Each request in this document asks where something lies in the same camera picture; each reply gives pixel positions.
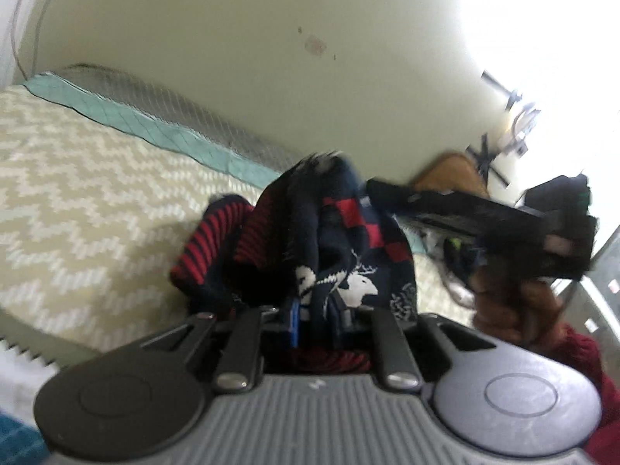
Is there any white plastic basket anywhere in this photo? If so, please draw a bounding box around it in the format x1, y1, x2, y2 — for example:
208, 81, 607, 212
557, 232, 620, 344

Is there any blue woven cloth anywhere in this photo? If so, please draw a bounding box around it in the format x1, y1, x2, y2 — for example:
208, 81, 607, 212
0, 412, 49, 465

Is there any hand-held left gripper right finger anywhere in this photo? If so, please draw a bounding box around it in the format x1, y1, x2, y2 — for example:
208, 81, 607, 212
334, 300, 497, 391

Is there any teal quilted blanket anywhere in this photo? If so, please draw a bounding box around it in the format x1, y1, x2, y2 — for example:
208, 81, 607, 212
24, 72, 282, 189

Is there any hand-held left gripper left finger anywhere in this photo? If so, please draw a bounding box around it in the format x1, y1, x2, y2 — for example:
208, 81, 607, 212
140, 303, 303, 394

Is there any person's right hand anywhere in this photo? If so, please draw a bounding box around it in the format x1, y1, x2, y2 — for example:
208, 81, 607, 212
467, 266, 567, 350

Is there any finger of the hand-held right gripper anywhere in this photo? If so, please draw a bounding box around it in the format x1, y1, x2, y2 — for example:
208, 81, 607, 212
365, 178, 422, 219

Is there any cream chevron blanket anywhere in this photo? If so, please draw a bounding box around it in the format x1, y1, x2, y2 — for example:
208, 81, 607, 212
0, 84, 475, 354

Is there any white serrated-edge cloth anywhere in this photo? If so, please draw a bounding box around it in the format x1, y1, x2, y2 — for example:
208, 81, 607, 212
0, 339, 61, 427

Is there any navy red knitted sweater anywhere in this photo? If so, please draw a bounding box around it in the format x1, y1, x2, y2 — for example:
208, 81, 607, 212
169, 151, 418, 374

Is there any grey mesh cloth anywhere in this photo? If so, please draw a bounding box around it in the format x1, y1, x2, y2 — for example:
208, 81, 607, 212
53, 64, 311, 175

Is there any brown wooden furniture piece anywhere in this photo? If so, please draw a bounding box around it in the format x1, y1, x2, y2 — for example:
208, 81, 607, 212
409, 152, 490, 199

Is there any grey wall cable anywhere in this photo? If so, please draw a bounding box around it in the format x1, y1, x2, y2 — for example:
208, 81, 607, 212
31, 0, 61, 76
10, 0, 49, 81

